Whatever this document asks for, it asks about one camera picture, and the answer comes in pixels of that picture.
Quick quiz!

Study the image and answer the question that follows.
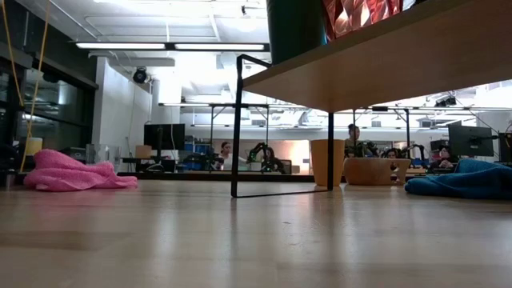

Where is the clear plastic cup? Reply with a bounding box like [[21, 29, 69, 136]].
[[86, 143, 122, 173]]

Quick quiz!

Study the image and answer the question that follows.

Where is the dark green cup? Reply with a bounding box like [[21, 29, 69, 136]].
[[266, 0, 327, 65]]

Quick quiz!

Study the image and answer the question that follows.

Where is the black metal table frame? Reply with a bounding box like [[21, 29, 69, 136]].
[[118, 170, 425, 183]]

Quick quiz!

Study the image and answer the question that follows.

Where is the pink towel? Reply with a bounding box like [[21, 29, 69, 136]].
[[23, 149, 139, 193]]

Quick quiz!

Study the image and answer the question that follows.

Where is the yellow hanging cable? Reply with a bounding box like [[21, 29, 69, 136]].
[[19, 0, 52, 173], [0, 0, 25, 107]]

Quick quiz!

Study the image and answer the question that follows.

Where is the orange faceted tumbler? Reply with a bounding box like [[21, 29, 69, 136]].
[[322, 0, 405, 42]]

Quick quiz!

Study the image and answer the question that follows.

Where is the blue towel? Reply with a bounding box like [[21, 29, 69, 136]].
[[404, 158, 512, 200]]

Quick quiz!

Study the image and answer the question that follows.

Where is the yellow cup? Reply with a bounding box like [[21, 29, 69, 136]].
[[310, 138, 346, 187]]

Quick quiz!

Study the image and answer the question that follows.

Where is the black computer monitor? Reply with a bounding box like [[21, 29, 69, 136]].
[[498, 132, 512, 163], [447, 124, 495, 158], [143, 123, 186, 151]]

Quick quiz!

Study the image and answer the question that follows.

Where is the cardboard box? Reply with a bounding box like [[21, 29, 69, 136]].
[[134, 144, 154, 160]]

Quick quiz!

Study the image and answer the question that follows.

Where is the wooden shelf with black legs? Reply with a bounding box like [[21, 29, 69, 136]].
[[230, 0, 512, 199]]

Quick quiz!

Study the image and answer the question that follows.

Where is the cream cylindrical container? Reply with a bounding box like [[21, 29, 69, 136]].
[[24, 137, 44, 156]]

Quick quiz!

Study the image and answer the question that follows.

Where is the black dome camera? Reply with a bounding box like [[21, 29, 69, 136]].
[[132, 66, 149, 85]]

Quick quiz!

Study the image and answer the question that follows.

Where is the ceiling strip light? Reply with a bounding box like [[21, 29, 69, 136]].
[[174, 42, 266, 51], [75, 42, 166, 50]]

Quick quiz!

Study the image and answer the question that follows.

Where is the person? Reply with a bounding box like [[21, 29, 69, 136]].
[[218, 142, 236, 171], [346, 123, 364, 158], [434, 144, 456, 170]]

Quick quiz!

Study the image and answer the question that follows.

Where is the wooden bowl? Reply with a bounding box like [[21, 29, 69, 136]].
[[342, 157, 412, 186]]

